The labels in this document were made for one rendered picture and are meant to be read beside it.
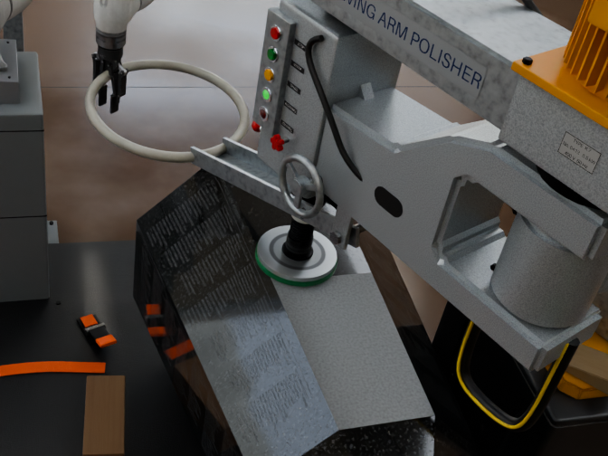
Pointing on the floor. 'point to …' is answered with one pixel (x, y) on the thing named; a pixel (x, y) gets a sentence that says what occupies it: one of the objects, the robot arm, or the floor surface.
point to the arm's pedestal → (24, 191)
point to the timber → (104, 416)
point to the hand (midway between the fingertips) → (109, 99)
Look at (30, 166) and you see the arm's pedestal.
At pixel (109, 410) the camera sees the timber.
